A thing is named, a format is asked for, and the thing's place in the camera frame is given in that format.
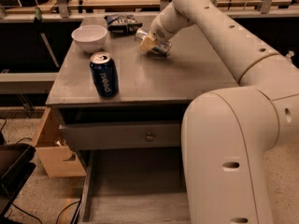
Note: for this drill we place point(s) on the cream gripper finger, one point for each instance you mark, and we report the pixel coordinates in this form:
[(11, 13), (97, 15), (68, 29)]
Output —
[(148, 41)]

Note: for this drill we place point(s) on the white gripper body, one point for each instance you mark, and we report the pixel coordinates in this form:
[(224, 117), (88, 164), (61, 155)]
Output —
[(158, 32)]

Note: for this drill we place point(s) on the silver redbull can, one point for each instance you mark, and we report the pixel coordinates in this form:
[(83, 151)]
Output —
[(161, 47)]

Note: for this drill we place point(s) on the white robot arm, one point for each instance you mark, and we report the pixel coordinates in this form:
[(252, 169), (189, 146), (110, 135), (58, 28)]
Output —
[(226, 132)]

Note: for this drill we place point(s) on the blue pepsi can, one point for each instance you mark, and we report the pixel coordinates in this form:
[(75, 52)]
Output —
[(105, 76)]

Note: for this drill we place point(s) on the blue chip bag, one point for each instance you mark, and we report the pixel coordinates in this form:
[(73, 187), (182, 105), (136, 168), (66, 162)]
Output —
[(122, 23)]

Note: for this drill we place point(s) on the white bowl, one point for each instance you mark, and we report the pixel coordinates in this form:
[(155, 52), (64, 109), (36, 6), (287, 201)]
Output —
[(90, 38)]

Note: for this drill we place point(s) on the round drawer knob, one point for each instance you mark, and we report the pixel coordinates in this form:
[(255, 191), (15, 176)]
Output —
[(149, 137)]

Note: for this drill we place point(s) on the grey top drawer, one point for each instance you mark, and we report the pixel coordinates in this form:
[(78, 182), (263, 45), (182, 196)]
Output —
[(116, 135)]

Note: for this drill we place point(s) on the clear sanitizer bottle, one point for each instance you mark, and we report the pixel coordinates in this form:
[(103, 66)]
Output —
[(289, 55)]

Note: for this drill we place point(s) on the grey drawer cabinet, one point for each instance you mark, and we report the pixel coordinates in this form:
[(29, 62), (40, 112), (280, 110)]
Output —
[(152, 87)]

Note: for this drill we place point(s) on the wooden box on floor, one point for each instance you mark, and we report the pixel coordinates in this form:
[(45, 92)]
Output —
[(55, 155)]

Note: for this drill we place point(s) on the grey open bottom drawer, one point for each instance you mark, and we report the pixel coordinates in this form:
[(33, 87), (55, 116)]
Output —
[(135, 186)]

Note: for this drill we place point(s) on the black bin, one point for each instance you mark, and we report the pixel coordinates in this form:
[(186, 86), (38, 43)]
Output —
[(15, 168)]

